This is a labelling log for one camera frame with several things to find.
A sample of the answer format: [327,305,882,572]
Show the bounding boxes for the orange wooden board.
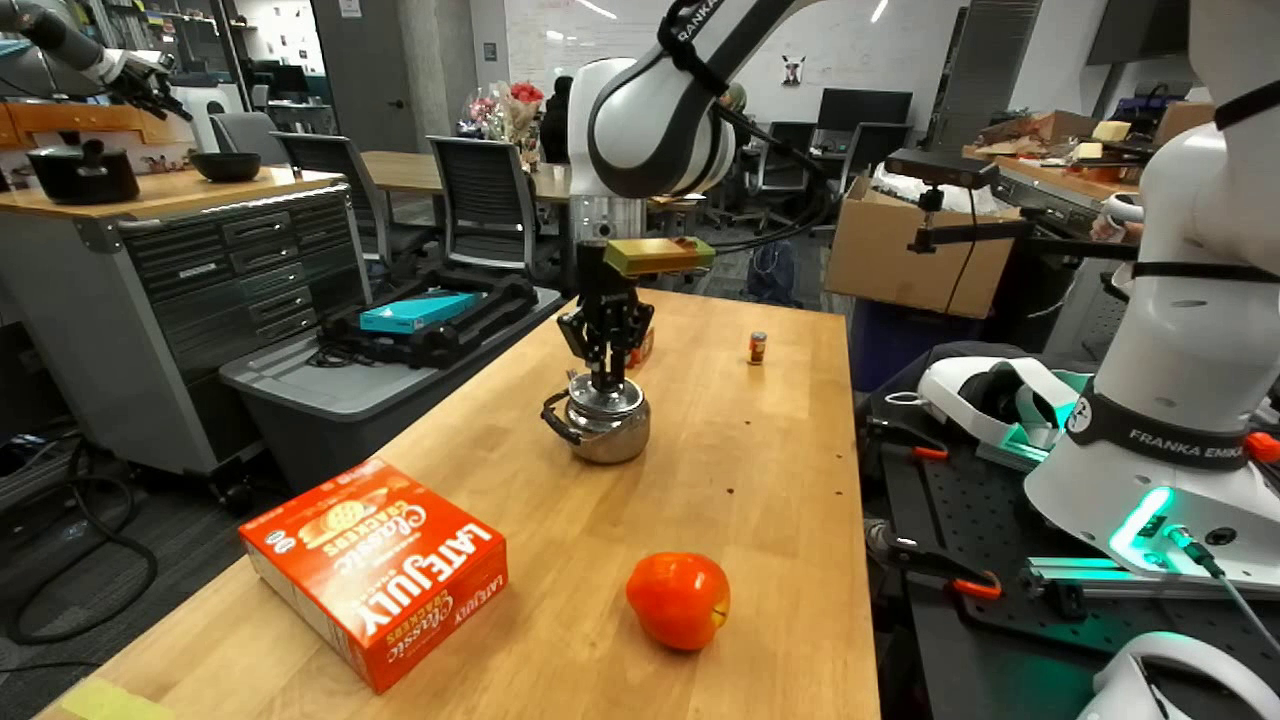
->
[0,101,195,157]

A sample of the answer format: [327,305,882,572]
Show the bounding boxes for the yellowish wrist camera block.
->
[601,236,718,281]

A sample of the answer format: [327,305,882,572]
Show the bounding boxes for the seated person dark clothes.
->
[537,77,574,168]

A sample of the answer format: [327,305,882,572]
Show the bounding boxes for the black floor cable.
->
[0,438,163,648]

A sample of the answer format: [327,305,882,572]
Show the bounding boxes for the white VR headset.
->
[914,354,1087,465]

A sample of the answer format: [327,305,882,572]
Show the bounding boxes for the wooden background table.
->
[355,147,592,214]

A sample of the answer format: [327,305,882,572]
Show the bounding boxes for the orange tomato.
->
[622,550,735,655]

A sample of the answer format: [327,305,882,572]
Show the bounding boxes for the grey plastic tote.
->
[215,284,562,491]

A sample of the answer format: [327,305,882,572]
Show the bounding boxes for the orange handled clamp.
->
[862,414,952,469]
[871,518,1006,608]

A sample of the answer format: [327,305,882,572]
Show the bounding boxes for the black bag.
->
[316,271,540,371]

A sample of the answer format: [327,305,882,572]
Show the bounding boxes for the grey mesh office chair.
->
[429,134,540,276]
[277,130,392,256]

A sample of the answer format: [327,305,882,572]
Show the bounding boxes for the aluminium extrusion bar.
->
[1023,553,1280,592]

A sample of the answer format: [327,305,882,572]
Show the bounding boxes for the black bowl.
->
[188,147,264,189]

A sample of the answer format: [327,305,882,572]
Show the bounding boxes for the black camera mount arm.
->
[908,218,1152,256]

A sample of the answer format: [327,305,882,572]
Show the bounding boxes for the black bar camera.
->
[882,147,1004,192]

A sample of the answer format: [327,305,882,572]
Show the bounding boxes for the grey drawer cabinet wooden top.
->
[0,163,376,479]

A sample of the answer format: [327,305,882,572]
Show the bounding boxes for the cardboard box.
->
[823,183,1023,324]

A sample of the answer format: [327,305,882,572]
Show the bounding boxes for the orange cracker box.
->
[236,456,512,696]

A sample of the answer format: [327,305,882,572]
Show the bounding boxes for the black computer monitor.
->
[815,84,914,138]

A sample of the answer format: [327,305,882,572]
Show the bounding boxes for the silver metal pot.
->
[537,371,654,469]

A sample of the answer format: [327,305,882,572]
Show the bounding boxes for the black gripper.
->
[555,239,661,394]

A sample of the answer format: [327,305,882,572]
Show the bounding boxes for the teal box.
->
[355,287,483,336]

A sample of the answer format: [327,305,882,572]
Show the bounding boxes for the yellow sponge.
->
[50,678,175,720]

